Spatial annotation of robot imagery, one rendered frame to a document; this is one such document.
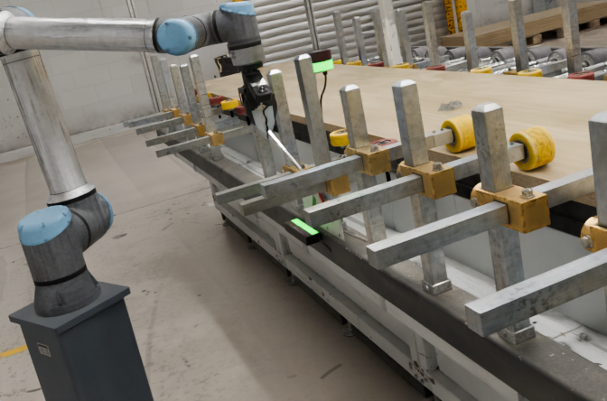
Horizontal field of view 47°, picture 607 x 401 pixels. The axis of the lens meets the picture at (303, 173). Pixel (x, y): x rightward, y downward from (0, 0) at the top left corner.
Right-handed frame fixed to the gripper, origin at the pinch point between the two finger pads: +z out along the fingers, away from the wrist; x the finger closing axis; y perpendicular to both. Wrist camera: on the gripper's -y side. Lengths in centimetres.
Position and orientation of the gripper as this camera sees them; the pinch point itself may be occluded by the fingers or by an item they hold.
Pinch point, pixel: (266, 135)
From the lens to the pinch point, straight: 194.4
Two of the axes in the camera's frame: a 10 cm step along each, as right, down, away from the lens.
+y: -3.7, -1.7, 9.1
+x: -9.1, 2.7, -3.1
